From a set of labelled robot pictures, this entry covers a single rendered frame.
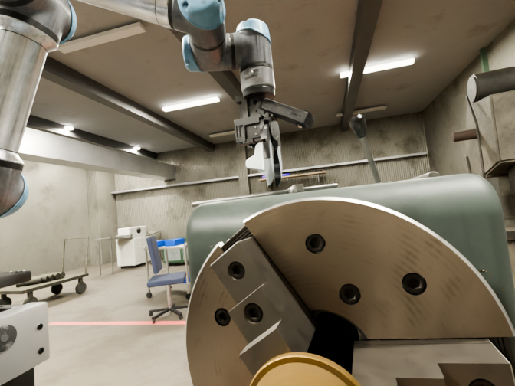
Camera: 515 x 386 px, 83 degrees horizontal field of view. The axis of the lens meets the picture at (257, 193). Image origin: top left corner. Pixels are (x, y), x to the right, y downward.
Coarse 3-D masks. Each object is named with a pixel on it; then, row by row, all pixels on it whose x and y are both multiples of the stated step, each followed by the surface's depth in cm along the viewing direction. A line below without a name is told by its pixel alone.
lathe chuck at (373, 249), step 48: (288, 240) 29; (336, 240) 28; (384, 240) 26; (432, 240) 25; (192, 288) 33; (336, 288) 28; (384, 288) 26; (432, 288) 25; (480, 288) 24; (192, 336) 33; (240, 336) 31; (384, 336) 26; (432, 336) 25; (480, 336) 24; (192, 384) 33; (240, 384) 31
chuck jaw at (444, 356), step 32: (384, 352) 24; (416, 352) 23; (448, 352) 22; (480, 352) 22; (512, 352) 23; (384, 384) 20; (416, 384) 20; (448, 384) 21; (480, 384) 21; (512, 384) 20
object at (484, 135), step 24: (504, 72) 312; (480, 96) 323; (504, 96) 276; (480, 120) 309; (504, 120) 276; (480, 144) 291; (504, 144) 276; (480, 168) 324; (504, 168) 295; (504, 192) 309; (504, 216) 309
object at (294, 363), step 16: (304, 352) 21; (272, 368) 21; (288, 368) 20; (304, 368) 19; (320, 368) 20; (336, 368) 19; (256, 384) 21; (272, 384) 18; (288, 384) 18; (304, 384) 18; (320, 384) 18; (336, 384) 18; (352, 384) 19
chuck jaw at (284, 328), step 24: (240, 240) 28; (216, 264) 28; (240, 264) 27; (264, 264) 28; (240, 288) 27; (264, 288) 25; (288, 288) 28; (240, 312) 25; (264, 312) 24; (288, 312) 25; (312, 312) 29; (264, 336) 22; (288, 336) 22; (312, 336) 25; (264, 360) 22
